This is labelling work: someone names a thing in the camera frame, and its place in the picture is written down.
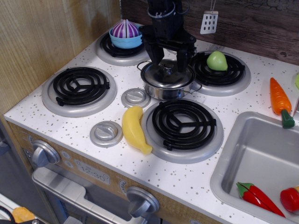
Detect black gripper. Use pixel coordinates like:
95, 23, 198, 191
139, 14, 196, 71

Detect steel pot lid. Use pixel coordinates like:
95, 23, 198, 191
141, 60, 195, 89

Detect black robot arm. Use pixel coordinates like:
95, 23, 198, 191
139, 0, 196, 72

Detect steel toy pot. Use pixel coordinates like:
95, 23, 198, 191
136, 61, 203, 101

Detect back left black burner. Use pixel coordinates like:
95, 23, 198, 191
95, 32, 150, 66

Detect black burner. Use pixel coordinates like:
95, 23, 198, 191
95, 32, 150, 66
42, 67, 117, 118
141, 99, 224, 164
190, 51, 251, 97

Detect blue toy bowl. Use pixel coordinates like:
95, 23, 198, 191
109, 24, 142, 49

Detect green toy pear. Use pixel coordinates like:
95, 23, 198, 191
206, 51, 228, 71

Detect hanging steel spatula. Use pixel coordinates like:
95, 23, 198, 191
200, 0, 219, 35

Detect purple striped toy onion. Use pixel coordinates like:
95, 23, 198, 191
112, 19, 140, 38

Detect grey knob middle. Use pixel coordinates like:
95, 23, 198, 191
121, 88, 151, 108

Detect back right black burner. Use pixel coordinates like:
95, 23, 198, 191
190, 51, 251, 97

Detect front right black burner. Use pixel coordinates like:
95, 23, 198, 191
141, 99, 224, 164

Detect yellow toy banana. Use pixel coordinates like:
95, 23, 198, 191
122, 106, 152, 155

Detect front left black burner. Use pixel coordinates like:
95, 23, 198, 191
42, 67, 117, 118

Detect grey knob front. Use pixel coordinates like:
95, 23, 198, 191
90, 121, 123, 147

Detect orange toy carrot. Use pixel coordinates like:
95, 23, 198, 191
270, 77, 295, 129

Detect silver toy sink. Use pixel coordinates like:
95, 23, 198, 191
210, 112, 299, 224

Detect light green object right edge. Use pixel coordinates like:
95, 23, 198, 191
294, 74, 299, 89

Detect grey oven knob right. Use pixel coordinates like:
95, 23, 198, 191
127, 186, 160, 218

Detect grey oven knob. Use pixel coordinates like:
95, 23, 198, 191
32, 140, 61, 168
127, 186, 160, 218

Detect red toy chili pepper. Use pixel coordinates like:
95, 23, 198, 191
236, 182, 285, 217

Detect grey oven knob left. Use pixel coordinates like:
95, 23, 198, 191
32, 140, 61, 168

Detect red toy tomato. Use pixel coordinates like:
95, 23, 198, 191
280, 186, 299, 212

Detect orange object bottom left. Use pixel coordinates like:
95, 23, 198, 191
12, 207, 35, 223

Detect grey oven door handle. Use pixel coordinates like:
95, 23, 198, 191
32, 168, 148, 224

